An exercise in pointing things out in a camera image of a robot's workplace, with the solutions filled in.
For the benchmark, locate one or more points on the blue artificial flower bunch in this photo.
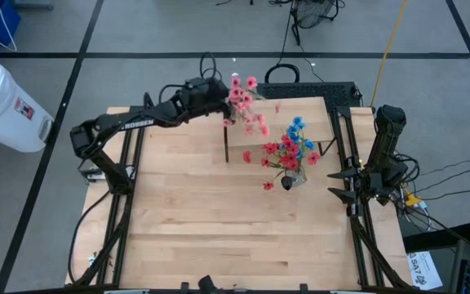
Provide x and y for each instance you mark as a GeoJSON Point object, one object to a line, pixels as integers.
{"type": "Point", "coordinates": [298, 126]}

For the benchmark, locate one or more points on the wooden shelf with black legs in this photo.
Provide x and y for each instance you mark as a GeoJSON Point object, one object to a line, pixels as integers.
{"type": "Point", "coordinates": [300, 107]}

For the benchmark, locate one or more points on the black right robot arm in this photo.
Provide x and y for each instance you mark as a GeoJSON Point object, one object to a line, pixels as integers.
{"type": "Point", "coordinates": [386, 139]}

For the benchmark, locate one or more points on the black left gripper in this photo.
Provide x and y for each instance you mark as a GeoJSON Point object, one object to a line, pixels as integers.
{"type": "Point", "coordinates": [204, 98]}

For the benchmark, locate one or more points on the black floor fan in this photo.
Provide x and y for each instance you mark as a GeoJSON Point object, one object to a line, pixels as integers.
{"type": "Point", "coordinates": [312, 12]}

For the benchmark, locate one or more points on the black table-level camera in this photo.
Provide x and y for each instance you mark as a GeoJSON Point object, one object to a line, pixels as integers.
{"type": "Point", "coordinates": [208, 286]}

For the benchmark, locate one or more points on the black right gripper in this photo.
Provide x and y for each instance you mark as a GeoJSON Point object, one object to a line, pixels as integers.
{"type": "Point", "coordinates": [369, 185]}

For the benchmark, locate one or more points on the black perforated computer case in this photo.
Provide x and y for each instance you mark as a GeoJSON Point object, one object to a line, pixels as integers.
{"type": "Point", "coordinates": [308, 90]}

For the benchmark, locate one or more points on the white printed paper sheet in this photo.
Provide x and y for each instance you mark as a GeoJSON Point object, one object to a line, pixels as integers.
{"type": "Point", "coordinates": [424, 269]}

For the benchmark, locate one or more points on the red artificial flower bunch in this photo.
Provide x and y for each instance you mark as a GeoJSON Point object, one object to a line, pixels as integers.
{"type": "Point", "coordinates": [288, 157]}

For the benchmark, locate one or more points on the black aluminium table frame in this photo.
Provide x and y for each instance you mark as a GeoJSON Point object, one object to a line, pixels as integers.
{"type": "Point", "coordinates": [364, 261]}

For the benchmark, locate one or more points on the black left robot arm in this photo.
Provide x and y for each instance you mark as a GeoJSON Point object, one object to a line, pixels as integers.
{"type": "Point", "coordinates": [129, 122]}

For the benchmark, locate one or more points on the pink artificial flower bunch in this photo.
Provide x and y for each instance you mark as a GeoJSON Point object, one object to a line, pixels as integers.
{"type": "Point", "coordinates": [241, 98]}

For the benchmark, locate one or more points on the round cut glass vase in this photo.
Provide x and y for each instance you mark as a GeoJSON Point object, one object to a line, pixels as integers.
{"type": "Point", "coordinates": [300, 177]}

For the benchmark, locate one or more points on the yellow plug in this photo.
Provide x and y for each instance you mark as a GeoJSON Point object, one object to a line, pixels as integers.
{"type": "Point", "coordinates": [412, 200]}

